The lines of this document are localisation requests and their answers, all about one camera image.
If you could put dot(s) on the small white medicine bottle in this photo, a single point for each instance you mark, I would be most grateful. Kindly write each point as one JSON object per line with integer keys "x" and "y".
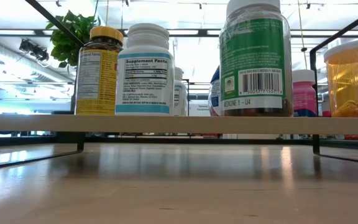
{"x": 180, "y": 96}

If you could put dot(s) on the white jar blue lid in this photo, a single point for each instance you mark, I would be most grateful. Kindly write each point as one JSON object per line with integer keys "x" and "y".
{"x": 214, "y": 96}

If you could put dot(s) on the white bottle blue label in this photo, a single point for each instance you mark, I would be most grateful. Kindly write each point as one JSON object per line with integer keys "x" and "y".
{"x": 145, "y": 90}

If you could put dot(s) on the amber bottle yellow cap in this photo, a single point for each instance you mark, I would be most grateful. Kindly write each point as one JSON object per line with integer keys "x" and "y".
{"x": 98, "y": 81}

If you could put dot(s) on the green label bottle white cap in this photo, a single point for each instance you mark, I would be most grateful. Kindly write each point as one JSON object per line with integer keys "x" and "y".
{"x": 253, "y": 62}

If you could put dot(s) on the pink bottle white cap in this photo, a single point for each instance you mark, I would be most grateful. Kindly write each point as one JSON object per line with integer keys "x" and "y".
{"x": 303, "y": 96}

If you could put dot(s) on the orange bottle white cap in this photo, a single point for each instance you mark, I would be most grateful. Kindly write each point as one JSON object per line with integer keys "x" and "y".
{"x": 353, "y": 81}

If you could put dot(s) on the green potted plant black pot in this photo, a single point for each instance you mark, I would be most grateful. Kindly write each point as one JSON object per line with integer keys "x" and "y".
{"x": 70, "y": 37}

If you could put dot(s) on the black ceiling light cluster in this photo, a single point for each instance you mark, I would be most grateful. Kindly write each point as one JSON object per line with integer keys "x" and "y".
{"x": 34, "y": 49}

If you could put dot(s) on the black ceiling beam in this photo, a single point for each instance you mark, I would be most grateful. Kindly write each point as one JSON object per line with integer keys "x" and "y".
{"x": 11, "y": 32}

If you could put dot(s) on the black metal table frame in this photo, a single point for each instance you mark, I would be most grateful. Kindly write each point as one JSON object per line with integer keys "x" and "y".
{"x": 197, "y": 140}

